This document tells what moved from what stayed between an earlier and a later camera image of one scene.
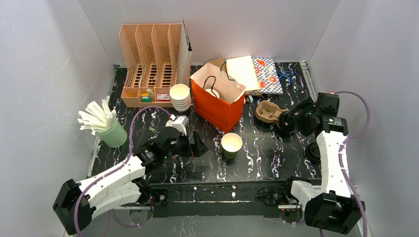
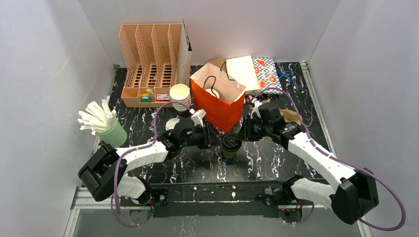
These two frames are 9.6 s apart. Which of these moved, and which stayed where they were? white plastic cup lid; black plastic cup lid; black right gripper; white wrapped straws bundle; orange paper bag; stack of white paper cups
Moved: black right gripper; black plastic cup lid
Stayed: orange paper bag; white plastic cup lid; stack of white paper cups; white wrapped straws bundle
